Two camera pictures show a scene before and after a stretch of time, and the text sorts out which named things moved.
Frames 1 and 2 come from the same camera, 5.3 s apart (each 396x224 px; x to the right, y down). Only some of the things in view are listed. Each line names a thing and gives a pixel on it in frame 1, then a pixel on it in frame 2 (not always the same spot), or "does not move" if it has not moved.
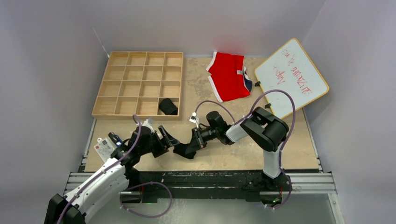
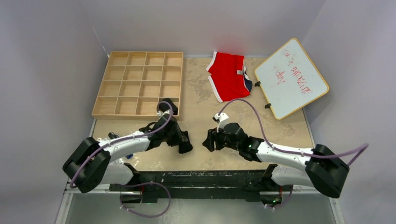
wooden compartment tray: x=134 y=83 does not move
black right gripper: x=197 y=142 → x=213 y=136
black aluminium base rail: x=193 y=185 does not move
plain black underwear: x=180 y=149 → x=183 y=141
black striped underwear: x=168 y=107 does not move
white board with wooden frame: x=291 y=68 does not move
